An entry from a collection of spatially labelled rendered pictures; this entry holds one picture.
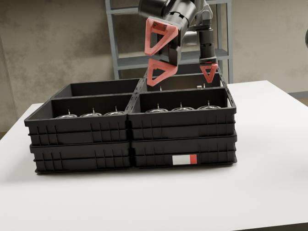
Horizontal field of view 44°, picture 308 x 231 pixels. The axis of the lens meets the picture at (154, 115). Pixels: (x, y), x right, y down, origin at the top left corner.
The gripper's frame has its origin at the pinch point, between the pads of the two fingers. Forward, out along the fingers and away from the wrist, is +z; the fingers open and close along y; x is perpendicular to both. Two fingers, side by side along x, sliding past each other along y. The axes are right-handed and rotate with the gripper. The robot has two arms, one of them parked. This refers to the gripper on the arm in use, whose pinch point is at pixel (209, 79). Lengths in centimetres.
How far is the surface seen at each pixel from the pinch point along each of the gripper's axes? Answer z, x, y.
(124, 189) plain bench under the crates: 29, -33, 35
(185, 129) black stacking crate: 13.6, -10.5, 20.8
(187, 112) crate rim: 6.6, -9.1, 21.3
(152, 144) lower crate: 18.3, -23.0, 21.4
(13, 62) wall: 19, -201, -242
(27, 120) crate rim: 5, -69, 22
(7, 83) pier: 40, -207, -231
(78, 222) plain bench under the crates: 29, -44, 55
